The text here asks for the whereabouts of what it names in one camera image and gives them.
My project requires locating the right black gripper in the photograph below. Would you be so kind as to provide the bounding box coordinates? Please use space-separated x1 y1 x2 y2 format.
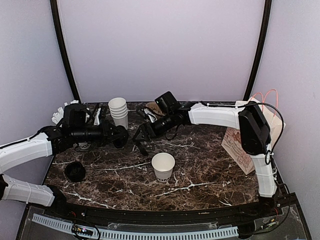
132 111 176 142

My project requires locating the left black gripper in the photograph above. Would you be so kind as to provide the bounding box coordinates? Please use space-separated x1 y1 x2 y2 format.
71 119 126 147

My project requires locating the single black cup lid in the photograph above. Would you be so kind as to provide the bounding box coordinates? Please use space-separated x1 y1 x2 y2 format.
113 133 129 149

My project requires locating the single white paper cup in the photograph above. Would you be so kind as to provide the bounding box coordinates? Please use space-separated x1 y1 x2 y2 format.
151 152 176 183

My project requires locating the stack of white paper cups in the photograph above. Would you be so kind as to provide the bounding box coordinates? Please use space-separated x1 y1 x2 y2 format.
108 97 129 130

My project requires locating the brown cardboard cup carrier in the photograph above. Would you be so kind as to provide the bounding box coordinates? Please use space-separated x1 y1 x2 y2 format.
145 101 165 116

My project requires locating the stack of black lids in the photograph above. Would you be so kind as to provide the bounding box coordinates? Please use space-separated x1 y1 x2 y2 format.
64 161 86 183

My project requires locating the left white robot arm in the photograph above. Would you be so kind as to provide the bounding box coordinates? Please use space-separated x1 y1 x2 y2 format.
0 120 129 218

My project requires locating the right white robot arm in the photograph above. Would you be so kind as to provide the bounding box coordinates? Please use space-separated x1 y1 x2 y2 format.
133 102 277 217

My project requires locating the printed paper takeout bag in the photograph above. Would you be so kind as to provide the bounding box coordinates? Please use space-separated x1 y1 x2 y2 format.
221 92 286 175

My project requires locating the white cup holding straws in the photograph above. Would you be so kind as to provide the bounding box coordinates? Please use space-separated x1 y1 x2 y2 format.
74 142 91 152

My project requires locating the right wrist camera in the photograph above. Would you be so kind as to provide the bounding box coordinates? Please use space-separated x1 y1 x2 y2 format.
155 91 181 114

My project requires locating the white slotted cable duct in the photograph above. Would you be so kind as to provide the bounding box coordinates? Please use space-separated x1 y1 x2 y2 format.
31 213 239 240

